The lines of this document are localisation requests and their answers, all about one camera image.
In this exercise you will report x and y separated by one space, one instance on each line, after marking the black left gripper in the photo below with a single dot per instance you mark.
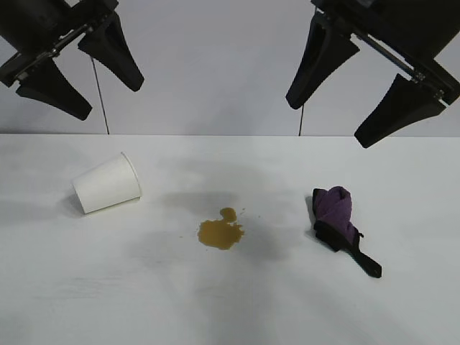
39 25

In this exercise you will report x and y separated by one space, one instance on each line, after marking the purple cloth with black trim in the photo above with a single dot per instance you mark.
338 212

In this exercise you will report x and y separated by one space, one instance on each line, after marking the white paper cup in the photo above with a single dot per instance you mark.
108 183

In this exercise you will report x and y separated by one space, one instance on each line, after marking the brown liquid spill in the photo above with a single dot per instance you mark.
219 235

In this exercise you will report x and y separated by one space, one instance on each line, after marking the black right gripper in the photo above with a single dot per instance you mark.
406 25

